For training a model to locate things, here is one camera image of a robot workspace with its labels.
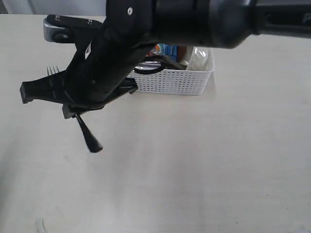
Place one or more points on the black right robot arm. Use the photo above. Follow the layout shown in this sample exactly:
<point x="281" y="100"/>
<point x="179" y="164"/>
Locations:
<point x="207" y="23"/>

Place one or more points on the blue chips snack bag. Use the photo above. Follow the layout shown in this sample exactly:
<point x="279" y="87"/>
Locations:
<point x="165" y="49"/>

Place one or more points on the silver metal table knife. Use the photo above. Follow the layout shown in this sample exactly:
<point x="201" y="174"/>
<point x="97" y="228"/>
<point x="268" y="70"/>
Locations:
<point x="93" y="145"/>

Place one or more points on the white ceramic bowl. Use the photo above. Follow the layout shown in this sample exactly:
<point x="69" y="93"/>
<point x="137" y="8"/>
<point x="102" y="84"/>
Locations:
<point x="196" y="58"/>

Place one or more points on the silver foil packet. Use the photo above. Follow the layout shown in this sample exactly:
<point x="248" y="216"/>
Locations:
<point x="148" y="66"/>

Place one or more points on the dark red wooden spoon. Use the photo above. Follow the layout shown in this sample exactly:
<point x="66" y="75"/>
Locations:
<point x="165" y="62"/>

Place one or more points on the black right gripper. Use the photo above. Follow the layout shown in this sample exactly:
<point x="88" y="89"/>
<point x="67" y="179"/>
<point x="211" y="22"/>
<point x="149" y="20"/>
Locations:
<point x="96" y="75"/>

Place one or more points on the silver metal fork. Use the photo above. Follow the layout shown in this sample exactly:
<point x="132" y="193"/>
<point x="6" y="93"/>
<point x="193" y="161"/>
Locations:
<point x="52" y="70"/>

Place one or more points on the white perforated plastic basket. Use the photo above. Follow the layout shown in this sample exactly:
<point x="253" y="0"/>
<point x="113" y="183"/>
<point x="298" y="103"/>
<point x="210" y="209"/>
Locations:
<point x="175" y="82"/>

